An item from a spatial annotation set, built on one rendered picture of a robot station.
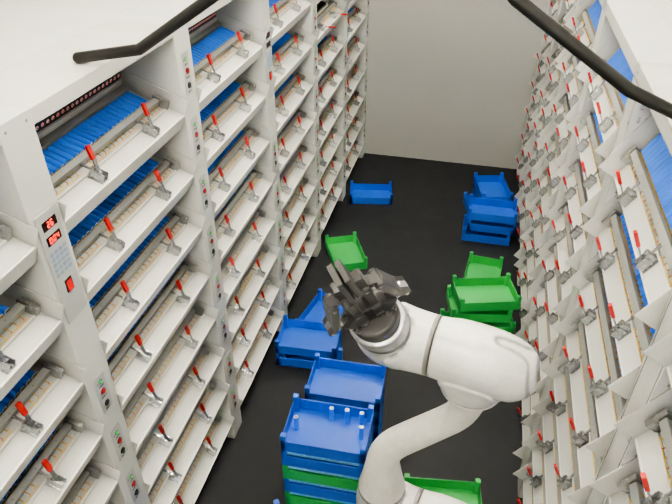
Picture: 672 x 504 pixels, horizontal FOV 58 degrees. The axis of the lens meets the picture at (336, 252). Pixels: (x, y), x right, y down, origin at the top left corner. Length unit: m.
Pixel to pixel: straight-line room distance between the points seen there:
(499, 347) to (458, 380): 0.08
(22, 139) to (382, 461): 0.93
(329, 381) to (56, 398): 1.27
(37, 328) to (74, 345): 0.11
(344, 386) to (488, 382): 1.63
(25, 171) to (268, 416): 1.85
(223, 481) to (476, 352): 1.89
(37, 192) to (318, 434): 1.36
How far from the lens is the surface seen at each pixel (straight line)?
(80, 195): 1.52
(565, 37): 1.24
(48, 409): 1.58
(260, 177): 2.71
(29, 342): 1.45
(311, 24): 3.17
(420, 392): 2.98
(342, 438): 2.28
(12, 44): 1.77
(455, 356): 0.95
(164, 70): 1.87
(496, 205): 4.09
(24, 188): 1.33
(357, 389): 2.53
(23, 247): 1.38
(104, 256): 1.64
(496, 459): 2.81
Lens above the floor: 2.21
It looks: 35 degrees down
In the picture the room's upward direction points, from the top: straight up
